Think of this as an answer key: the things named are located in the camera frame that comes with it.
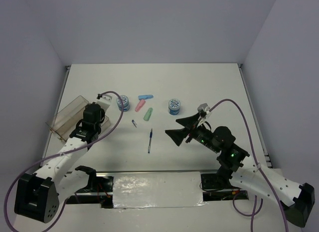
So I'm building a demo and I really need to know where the blue translucent eraser case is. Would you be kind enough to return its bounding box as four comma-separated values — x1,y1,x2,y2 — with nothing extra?
138,94,154,100

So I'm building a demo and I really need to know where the blue slime jar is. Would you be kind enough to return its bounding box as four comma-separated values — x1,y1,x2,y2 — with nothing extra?
168,98,181,115
117,95,130,112

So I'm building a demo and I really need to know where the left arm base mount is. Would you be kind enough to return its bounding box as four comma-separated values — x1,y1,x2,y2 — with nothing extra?
66,166,114,209

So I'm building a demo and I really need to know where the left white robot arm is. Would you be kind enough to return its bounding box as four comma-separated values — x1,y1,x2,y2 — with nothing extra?
14,102,108,223

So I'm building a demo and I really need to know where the white base cover plate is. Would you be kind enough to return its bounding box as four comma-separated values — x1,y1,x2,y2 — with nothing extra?
113,172,205,209

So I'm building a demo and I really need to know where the blue slime jar left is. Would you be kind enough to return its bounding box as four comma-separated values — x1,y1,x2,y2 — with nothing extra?
117,95,130,112

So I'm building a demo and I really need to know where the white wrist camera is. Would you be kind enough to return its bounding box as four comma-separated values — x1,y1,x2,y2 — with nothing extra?
197,103,210,118
96,94,112,114

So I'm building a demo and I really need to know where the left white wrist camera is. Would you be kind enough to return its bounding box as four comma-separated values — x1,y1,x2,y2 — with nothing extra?
96,94,112,114

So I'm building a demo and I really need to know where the purple cable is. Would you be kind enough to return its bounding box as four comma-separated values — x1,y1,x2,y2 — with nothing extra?
208,99,290,232
4,91,124,232

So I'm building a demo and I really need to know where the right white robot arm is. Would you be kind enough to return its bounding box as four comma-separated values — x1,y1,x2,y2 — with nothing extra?
165,113,315,228

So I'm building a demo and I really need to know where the blue pen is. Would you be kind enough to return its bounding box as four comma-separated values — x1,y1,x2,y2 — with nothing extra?
148,128,153,154

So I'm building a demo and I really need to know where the blue slime jar right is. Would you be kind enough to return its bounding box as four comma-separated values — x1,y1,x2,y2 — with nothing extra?
168,98,181,115

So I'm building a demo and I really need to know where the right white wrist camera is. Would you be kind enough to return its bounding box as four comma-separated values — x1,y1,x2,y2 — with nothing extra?
197,103,210,118

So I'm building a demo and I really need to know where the clear brown three-compartment organizer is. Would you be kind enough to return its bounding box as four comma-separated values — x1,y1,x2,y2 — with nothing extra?
46,95,111,144

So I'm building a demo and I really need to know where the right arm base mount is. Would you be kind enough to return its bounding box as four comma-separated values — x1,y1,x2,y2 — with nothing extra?
199,173,248,202

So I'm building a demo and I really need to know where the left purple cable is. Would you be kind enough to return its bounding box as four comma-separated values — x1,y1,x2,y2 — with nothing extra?
4,91,124,232

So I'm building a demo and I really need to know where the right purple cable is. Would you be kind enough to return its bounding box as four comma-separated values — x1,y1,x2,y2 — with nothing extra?
208,99,290,232

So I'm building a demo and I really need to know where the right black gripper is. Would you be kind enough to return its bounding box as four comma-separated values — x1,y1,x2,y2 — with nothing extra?
165,112,220,153

